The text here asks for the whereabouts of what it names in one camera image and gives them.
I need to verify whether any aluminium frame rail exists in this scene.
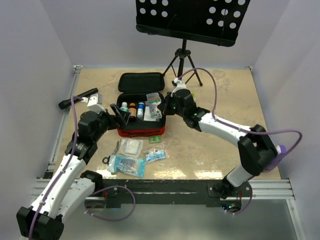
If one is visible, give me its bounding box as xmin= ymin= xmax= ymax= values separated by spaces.
xmin=30 ymin=65 xmax=83 ymax=203

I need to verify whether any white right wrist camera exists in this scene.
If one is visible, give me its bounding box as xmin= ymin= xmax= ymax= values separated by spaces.
xmin=171 ymin=77 xmax=187 ymax=95

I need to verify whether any blue wipes packet bag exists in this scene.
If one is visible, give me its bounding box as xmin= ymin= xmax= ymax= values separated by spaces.
xmin=144 ymin=147 xmax=167 ymax=163

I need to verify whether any black music stand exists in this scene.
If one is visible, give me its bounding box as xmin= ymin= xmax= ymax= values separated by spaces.
xmin=135 ymin=0 xmax=250 ymax=77

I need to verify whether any white green medicine bottle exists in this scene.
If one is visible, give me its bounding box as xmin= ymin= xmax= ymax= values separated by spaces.
xmin=120 ymin=102 xmax=129 ymax=112

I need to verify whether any blue medical pouch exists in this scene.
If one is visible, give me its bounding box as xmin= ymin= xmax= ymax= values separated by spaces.
xmin=108 ymin=155 xmax=146 ymax=178

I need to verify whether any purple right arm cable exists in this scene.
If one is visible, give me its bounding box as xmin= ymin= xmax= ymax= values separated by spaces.
xmin=174 ymin=67 xmax=303 ymax=216

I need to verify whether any black flashlight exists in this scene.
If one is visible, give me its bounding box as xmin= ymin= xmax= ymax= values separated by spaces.
xmin=58 ymin=87 xmax=99 ymax=110

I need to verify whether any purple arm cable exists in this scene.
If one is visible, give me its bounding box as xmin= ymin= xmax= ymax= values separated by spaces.
xmin=174 ymin=67 xmax=303 ymax=216
xmin=27 ymin=95 xmax=137 ymax=240

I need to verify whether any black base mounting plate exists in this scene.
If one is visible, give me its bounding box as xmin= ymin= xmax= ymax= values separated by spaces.
xmin=87 ymin=179 xmax=253 ymax=208

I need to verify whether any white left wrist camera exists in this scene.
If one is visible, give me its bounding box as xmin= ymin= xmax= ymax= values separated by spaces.
xmin=82 ymin=93 xmax=106 ymax=114

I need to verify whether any white gauze plastic bag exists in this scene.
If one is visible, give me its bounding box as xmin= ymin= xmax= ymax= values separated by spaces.
xmin=118 ymin=138 xmax=144 ymax=158

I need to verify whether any brown medicine bottle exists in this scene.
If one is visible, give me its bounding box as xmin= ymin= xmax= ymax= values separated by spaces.
xmin=128 ymin=102 xmax=137 ymax=119

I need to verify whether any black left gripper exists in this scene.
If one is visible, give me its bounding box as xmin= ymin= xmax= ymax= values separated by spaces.
xmin=93 ymin=103 xmax=130 ymax=142

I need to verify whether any bandage strips plastic bag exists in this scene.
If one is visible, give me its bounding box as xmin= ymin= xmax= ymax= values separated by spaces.
xmin=143 ymin=92 xmax=162 ymax=122

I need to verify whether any white blue medicine bottle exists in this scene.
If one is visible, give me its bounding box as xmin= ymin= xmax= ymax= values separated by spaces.
xmin=136 ymin=102 xmax=145 ymax=119

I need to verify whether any red black medicine kit case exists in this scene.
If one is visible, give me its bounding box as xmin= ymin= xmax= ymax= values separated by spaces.
xmin=116 ymin=72 xmax=166 ymax=138

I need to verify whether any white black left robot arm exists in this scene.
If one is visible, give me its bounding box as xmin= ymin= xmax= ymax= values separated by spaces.
xmin=16 ymin=104 xmax=129 ymax=240

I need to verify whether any purple white device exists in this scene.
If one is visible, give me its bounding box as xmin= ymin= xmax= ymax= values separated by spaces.
xmin=262 ymin=144 xmax=287 ymax=173

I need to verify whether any green pill blister pack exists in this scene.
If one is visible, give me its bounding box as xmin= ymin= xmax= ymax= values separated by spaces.
xmin=148 ymin=135 xmax=162 ymax=144

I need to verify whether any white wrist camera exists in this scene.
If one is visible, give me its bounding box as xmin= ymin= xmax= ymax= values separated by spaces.
xmin=82 ymin=93 xmax=106 ymax=114
xmin=171 ymin=77 xmax=187 ymax=95

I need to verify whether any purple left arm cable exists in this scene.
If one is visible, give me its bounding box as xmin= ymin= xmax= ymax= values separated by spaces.
xmin=27 ymin=95 xmax=137 ymax=240

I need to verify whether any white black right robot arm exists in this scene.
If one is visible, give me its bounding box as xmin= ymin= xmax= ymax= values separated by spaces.
xmin=157 ymin=89 xmax=279 ymax=197

